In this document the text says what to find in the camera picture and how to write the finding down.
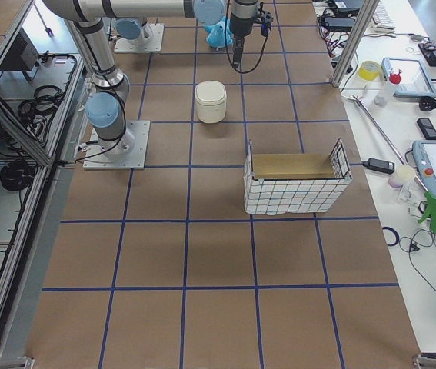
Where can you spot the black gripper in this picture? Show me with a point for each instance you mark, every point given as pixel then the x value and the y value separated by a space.
pixel 241 24

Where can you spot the cream white trash can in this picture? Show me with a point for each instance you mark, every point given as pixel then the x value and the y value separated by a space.
pixel 210 101

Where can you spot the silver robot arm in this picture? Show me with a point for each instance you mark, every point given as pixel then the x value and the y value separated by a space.
pixel 122 144

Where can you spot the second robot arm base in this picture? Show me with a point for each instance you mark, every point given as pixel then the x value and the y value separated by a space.
pixel 136 35

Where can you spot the blue plush toy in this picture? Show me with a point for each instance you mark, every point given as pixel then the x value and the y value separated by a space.
pixel 219 35

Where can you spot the black power brick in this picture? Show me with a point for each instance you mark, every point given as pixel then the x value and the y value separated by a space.
pixel 337 24

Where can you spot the long metal rod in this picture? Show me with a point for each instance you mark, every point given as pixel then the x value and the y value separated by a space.
pixel 363 107

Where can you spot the yellow tape roll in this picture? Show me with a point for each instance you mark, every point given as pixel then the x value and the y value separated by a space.
pixel 369 70

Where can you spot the checkered cardboard box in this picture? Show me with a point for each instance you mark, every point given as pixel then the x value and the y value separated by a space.
pixel 294 183

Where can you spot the clear bottle red cap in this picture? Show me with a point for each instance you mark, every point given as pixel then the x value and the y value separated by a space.
pixel 386 93

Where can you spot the black power adapter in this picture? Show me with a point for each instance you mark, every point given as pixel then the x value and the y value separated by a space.
pixel 379 165

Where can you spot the upper teach pendant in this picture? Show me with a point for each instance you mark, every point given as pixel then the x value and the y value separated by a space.
pixel 415 80

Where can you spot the black round cap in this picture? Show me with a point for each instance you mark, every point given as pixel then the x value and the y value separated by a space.
pixel 427 103

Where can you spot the black remote control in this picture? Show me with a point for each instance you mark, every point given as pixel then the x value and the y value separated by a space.
pixel 427 129

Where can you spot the small white cup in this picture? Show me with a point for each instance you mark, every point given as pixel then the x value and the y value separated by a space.
pixel 401 175

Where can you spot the black control box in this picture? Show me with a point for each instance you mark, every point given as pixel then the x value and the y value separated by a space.
pixel 22 57

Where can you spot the green plastic gun tool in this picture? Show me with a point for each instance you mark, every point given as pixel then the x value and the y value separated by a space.
pixel 430 211

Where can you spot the aluminium frame post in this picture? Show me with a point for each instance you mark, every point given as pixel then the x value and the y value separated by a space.
pixel 357 32

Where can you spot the aluminium side rail frame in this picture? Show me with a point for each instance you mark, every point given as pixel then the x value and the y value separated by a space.
pixel 25 159

